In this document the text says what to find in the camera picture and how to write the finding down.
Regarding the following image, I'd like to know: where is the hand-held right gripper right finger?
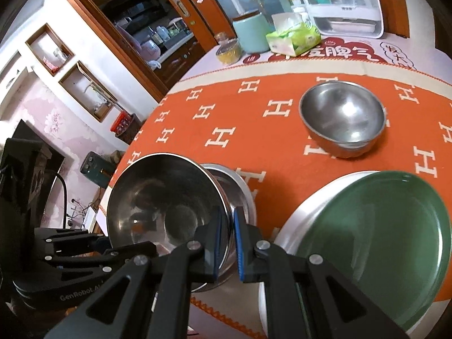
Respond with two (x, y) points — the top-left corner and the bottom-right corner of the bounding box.
(233, 207), (410, 339)

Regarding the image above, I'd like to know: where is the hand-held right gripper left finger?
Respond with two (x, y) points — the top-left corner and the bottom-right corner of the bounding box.
(44, 207), (230, 339)

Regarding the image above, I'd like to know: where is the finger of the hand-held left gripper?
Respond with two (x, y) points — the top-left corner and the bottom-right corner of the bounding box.
(44, 242), (158, 272)
(33, 228), (111, 255)

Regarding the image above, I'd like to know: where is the plain white plate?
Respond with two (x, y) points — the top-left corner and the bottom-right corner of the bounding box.
(259, 170), (410, 339)

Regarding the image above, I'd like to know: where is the wide-rimmed steel basin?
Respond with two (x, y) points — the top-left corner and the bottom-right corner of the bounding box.
(191, 163), (257, 292)

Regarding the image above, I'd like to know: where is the pink-sided steel bowl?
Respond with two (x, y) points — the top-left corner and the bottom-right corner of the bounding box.
(106, 153), (230, 281)

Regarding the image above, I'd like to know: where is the green plate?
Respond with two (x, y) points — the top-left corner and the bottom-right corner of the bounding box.
(295, 170), (452, 331)

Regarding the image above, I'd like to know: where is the white power strip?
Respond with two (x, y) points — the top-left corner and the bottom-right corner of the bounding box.
(65, 198), (97, 227)

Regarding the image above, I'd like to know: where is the dark green device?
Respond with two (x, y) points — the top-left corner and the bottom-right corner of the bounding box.
(81, 151), (115, 186)

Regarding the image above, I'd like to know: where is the black carved cabinet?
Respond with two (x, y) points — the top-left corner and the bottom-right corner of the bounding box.
(0, 120), (66, 220)

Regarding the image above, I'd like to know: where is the orange patterned tablecloth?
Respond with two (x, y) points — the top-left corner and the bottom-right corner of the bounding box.
(101, 58), (452, 339)

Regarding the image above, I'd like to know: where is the red crate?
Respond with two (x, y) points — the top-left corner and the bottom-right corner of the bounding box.
(109, 110), (133, 135)

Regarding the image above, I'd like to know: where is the dimpled steel bowl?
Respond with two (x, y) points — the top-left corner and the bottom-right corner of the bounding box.
(299, 81), (386, 158)

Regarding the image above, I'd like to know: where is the glass jar with yellow contents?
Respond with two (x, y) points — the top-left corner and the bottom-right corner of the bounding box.
(215, 32), (244, 66)

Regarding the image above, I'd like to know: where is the pink kitchen appliance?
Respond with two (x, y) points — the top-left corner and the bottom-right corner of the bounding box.
(136, 39), (163, 64)

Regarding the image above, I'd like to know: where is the kitchen counter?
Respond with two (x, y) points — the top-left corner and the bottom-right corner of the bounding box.
(99, 7), (205, 78)

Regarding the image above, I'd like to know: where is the mint canister with brown lid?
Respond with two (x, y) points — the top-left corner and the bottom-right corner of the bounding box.
(232, 12), (274, 55)

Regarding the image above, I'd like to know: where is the green tissue pack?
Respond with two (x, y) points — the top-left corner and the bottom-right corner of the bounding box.
(266, 12), (321, 57)

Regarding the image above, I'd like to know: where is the white printed table mat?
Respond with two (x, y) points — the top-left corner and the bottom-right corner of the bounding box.
(184, 30), (452, 85)

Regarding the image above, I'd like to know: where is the white clear-lidded storage box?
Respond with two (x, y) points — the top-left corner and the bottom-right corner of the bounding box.
(291, 0), (384, 39)

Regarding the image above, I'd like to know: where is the wooden glass sliding door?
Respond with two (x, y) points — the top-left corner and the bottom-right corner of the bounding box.
(56, 0), (410, 99)

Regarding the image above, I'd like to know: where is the curved black cable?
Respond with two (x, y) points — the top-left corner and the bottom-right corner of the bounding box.
(53, 173), (71, 227)

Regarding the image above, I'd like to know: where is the wood-framed wall niche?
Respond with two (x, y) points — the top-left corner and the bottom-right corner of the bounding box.
(25, 23), (75, 77)
(58, 60), (118, 123)

